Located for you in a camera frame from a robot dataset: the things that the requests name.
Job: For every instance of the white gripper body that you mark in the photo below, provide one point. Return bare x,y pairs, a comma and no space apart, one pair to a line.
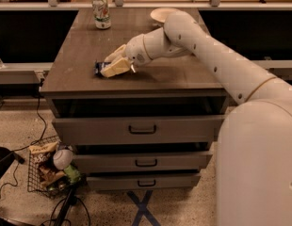
137,53

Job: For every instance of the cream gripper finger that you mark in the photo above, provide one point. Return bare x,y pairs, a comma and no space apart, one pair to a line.
119,52
116,66

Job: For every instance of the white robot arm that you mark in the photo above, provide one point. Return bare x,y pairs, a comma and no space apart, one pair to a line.
254,155

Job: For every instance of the white ceramic bowl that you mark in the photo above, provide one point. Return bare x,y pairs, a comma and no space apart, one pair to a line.
160,14

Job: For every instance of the grey drawer cabinet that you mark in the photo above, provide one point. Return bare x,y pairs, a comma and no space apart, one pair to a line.
165,88

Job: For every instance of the top grey drawer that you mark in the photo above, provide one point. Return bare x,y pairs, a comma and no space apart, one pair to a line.
138,130

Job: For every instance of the grey drawer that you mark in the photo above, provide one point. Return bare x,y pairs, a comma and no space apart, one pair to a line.
138,130
134,162
150,181

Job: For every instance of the white baseball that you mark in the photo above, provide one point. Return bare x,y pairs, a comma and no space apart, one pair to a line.
62,159

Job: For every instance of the bottom grey drawer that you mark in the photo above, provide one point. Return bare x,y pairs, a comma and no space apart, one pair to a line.
150,181

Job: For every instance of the middle grey drawer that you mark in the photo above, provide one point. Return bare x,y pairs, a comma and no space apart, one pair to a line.
134,162

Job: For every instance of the green snack package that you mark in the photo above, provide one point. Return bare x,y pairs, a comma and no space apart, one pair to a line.
73,174

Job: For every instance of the tan snack bag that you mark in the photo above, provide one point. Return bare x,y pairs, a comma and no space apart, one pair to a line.
41,154

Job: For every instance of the black tripod leg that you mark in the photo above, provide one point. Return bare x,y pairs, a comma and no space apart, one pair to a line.
60,211

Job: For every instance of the blue tape cross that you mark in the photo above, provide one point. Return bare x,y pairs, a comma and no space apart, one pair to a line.
143,211

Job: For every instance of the black wire basket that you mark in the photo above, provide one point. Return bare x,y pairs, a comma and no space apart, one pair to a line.
45,178

